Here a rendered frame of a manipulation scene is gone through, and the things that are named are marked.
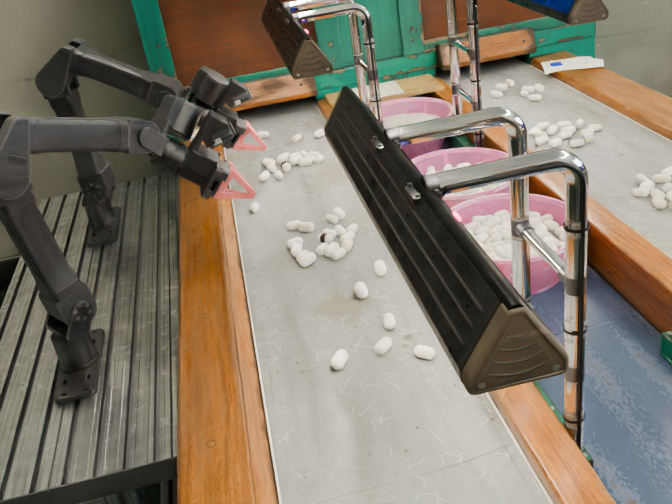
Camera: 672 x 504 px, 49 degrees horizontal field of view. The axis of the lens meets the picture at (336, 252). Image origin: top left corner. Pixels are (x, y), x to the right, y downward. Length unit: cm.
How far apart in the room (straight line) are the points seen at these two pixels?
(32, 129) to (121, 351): 44
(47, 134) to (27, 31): 183
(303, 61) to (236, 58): 81
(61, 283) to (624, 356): 91
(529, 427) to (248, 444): 35
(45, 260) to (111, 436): 30
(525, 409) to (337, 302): 42
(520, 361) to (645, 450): 52
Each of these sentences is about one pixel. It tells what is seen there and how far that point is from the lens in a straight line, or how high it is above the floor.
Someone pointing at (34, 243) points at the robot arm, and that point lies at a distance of 127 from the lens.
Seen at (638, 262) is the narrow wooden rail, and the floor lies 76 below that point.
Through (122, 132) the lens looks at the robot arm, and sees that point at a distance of 130.
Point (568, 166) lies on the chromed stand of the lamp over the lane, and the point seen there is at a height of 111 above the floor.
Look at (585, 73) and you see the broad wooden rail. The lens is 223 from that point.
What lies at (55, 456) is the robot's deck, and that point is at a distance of 123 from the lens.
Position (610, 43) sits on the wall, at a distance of 355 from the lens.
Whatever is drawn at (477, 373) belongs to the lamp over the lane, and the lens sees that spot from 55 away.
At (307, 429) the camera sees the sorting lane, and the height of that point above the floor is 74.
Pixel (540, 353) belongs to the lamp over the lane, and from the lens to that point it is 56.
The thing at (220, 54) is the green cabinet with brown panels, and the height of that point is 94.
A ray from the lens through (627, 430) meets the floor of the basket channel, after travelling 109.
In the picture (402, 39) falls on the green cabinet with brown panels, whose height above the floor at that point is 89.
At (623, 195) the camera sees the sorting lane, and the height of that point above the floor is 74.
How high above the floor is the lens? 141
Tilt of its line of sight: 28 degrees down
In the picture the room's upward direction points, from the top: 9 degrees counter-clockwise
